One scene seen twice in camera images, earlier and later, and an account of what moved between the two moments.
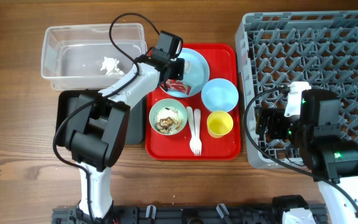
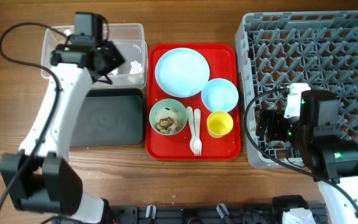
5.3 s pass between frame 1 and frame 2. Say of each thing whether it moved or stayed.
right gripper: stayed
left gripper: moved
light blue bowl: stayed
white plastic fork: stayed
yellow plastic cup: stayed
